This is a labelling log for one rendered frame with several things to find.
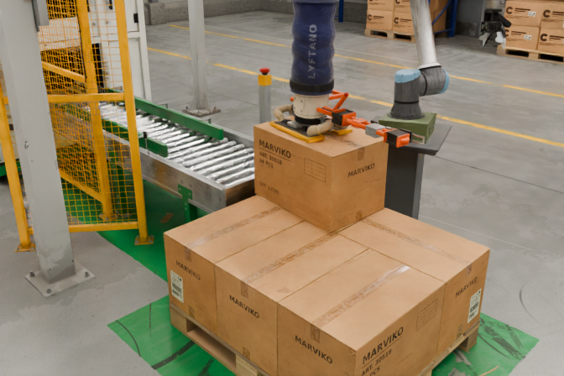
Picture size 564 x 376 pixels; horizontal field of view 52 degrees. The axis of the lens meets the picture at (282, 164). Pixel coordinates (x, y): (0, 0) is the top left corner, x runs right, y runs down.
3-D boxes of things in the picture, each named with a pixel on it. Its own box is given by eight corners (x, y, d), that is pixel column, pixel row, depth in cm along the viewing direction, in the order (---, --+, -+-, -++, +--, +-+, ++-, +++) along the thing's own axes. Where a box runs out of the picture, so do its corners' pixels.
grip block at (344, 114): (330, 122, 279) (330, 111, 277) (345, 118, 284) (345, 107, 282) (342, 127, 273) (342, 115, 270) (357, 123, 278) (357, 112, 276)
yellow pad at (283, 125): (268, 125, 306) (268, 116, 304) (284, 122, 311) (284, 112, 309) (309, 143, 280) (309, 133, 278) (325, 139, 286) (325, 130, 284)
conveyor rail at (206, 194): (44, 127, 473) (41, 105, 466) (50, 126, 476) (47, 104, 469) (223, 221, 321) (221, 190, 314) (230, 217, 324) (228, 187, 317)
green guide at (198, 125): (105, 96, 504) (104, 86, 501) (116, 94, 511) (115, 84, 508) (221, 140, 399) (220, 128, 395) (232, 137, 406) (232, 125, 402)
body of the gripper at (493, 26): (479, 33, 300) (482, 8, 297) (493, 31, 304) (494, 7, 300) (490, 33, 294) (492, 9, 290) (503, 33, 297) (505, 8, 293)
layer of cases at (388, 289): (169, 300, 296) (163, 232, 280) (302, 233, 360) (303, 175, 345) (351, 436, 217) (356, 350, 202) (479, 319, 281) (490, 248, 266)
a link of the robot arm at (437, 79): (415, 98, 358) (396, -22, 356) (437, 95, 364) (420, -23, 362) (429, 95, 343) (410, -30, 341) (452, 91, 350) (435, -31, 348)
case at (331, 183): (254, 193, 322) (253, 125, 307) (306, 174, 346) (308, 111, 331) (330, 233, 280) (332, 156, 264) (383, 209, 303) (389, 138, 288)
